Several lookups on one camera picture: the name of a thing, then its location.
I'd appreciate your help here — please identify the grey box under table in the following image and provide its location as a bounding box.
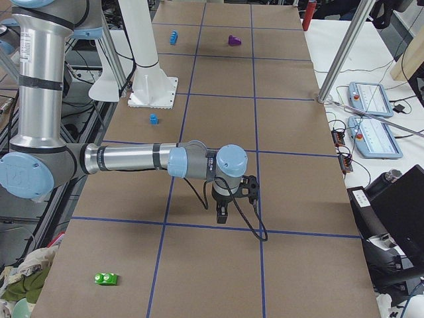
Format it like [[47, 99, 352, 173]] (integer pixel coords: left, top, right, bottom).
[[62, 66, 73, 97]]

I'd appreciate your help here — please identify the teach pendant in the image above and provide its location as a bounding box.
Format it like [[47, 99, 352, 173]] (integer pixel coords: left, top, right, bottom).
[[347, 116, 403, 160], [348, 81, 394, 118]]

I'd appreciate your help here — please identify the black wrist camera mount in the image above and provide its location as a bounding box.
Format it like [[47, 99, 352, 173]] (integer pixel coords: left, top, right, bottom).
[[235, 176, 260, 205]]

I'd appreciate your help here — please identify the upper teach pendant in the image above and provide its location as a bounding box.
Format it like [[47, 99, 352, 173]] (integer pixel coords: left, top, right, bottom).
[[348, 81, 394, 118]]

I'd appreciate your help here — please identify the small black adapter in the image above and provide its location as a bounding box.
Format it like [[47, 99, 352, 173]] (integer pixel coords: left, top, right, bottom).
[[394, 105, 405, 113]]

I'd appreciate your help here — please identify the black equipment stand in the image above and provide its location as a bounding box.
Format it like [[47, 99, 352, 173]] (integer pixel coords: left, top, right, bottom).
[[347, 170, 423, 303]]

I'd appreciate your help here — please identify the purple trapezoid block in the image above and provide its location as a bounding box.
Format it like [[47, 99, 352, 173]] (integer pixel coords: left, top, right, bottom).
[[228, 34, 242, 46]]

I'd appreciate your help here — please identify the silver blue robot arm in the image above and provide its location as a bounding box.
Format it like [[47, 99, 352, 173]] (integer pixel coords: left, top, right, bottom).
[[1, 1, 258, 224], [1, 14, 223, 199]]

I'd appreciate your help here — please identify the lower orange terminal box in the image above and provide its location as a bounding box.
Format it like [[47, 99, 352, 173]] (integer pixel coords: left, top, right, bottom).
[[338, 154, 353, 175]]

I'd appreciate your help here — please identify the brown paper mat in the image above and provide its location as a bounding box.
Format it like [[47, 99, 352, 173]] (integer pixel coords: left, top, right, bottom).
[[32, 1, 379, 317]]

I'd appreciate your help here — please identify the aluminium frame pole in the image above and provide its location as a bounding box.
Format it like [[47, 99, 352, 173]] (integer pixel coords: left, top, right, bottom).
[[317, 0, 375, 103]]

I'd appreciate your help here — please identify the upper orange terminal box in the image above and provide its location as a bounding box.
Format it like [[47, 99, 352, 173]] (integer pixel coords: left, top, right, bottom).
[[331, 130, 345, 147]]

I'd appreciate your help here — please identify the blue double block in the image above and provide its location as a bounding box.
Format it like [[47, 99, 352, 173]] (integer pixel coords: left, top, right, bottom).
[[170, 30, 178, 45]]

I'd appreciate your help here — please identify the orange terminal box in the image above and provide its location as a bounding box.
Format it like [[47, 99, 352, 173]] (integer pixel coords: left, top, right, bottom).
[[331, 130, 345, 147], [338, 154, 353, 175]]

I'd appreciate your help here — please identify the aluminium table frame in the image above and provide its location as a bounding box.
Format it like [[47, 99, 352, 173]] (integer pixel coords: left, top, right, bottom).
[[0, 19, 133, 266]]

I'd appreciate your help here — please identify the small blue block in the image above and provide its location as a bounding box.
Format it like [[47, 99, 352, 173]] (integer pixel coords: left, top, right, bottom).
[[149, 113, 159, 125]]

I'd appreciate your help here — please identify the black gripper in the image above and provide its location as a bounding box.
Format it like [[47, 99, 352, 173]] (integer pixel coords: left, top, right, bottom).
[[212, 185, 233, 223]]

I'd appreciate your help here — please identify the green double block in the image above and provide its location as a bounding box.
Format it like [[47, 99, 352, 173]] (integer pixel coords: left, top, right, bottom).
[[93, 272, 119, 286]]

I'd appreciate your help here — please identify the crumpled cloth pile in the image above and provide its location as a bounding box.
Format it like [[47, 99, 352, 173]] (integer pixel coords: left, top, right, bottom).
[[1, 245, 59, 317]]

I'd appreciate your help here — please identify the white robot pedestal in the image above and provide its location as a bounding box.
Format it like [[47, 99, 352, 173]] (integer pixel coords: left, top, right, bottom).
[[88, 0, 178, 109]]

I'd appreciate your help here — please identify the black monitor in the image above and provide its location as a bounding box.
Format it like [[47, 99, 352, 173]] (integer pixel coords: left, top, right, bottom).
[[370, 164, 423, 263]]

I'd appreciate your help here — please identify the red bottle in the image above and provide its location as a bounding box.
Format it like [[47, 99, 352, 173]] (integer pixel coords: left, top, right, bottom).
[[302, 0, 317, 32]]

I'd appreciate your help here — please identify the lower teach pendant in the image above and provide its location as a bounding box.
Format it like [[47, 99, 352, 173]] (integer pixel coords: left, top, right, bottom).
[[347, 116, 403, 160]]

